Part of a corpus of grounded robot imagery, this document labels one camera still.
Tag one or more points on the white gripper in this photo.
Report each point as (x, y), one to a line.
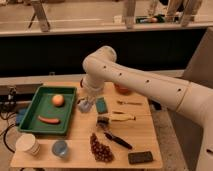
(91, 97)

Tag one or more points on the grey-blue towel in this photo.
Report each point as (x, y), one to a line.
(84, 106)

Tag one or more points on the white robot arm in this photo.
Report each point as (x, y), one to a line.
(189, 99)

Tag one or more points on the green plastic tray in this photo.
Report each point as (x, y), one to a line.
(41, 104)

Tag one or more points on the green sponge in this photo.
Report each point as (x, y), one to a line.
(101, 105)

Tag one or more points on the small dark binder clip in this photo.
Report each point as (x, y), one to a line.
(103, 121)

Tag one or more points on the orange peach fruit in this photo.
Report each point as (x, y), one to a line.
(58, 100)

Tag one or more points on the orange bowl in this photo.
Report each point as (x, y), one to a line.
(121, 90)

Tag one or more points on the red sausage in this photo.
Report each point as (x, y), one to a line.
(49, 120)

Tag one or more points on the bunch of dark grapes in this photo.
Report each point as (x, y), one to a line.
(101, 152)

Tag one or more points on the blue cloth beside table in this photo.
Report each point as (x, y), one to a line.
(20, 115)

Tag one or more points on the black rectangular block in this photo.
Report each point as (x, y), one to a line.
(140, 157)

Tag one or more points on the white paper cup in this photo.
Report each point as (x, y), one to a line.
(27, 143)

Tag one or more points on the wooden handled fork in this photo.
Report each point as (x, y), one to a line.
(129, 103)

